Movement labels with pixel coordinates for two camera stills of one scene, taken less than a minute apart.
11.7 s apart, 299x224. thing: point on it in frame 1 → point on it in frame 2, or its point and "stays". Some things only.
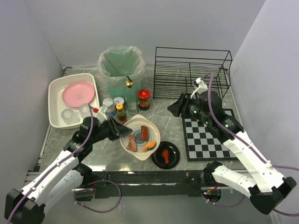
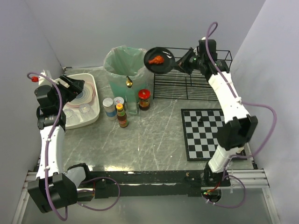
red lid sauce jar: (144, 95) stays
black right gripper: (184, 104) → (186, 62)
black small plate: (167, 156) → (169, 60)
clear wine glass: (69, 117) stays
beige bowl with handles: (143, 141) → (85, 96)
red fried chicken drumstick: (165, 153) → (157, 59)
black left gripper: (112, 128) → (70, 86)
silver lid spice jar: (118, 100) stays
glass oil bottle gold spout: (131, 98) stays
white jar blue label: (112, 111) stays
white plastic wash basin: (72, 99) stays
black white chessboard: (201, 144) stays
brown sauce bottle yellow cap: (121, 115) stays
